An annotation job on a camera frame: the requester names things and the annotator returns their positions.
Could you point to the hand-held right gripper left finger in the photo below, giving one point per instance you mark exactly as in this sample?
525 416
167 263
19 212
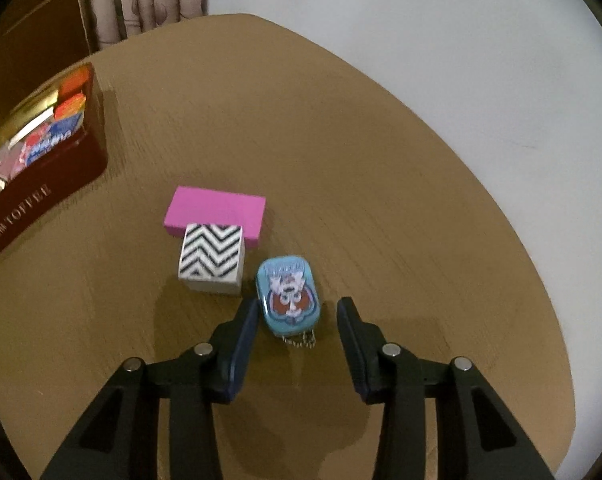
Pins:
242 352

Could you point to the red tin box gold inside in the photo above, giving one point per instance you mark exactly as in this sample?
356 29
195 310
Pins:
56 187

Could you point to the pink rectangular box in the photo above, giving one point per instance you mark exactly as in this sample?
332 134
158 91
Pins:
216 207

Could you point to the small blue oval tin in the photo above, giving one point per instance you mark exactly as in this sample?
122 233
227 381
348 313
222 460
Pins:
287 292

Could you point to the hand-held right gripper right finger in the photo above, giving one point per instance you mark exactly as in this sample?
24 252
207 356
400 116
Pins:
355 352

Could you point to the black-white zigzag box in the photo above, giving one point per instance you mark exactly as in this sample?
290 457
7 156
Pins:
212 255

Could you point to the red rectangular box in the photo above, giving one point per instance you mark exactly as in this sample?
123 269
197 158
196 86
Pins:
70 106

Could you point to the clear plastic box blue-red label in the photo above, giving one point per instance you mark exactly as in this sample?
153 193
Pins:
51 140

